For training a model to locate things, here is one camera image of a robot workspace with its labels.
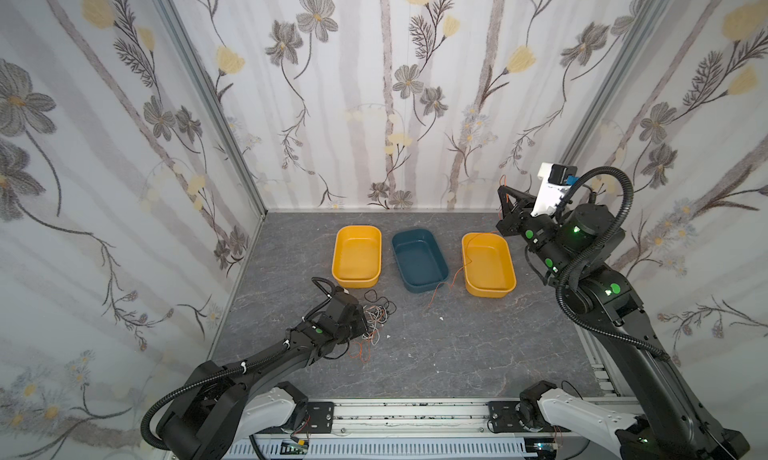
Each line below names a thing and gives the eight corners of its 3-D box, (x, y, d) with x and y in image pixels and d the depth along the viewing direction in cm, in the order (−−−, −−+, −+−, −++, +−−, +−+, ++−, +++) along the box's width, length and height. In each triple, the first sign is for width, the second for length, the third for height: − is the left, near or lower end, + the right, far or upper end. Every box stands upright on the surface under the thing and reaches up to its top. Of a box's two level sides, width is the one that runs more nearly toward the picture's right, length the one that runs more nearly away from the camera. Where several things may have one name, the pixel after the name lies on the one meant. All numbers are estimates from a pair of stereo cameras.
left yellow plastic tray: (331, 289, 100) (328, 279, 95) (338, 236, 115) (336, 225, 110) (381, 289, 100) (380, 279, 95) (382, 236, 115) (382, 225, 110)
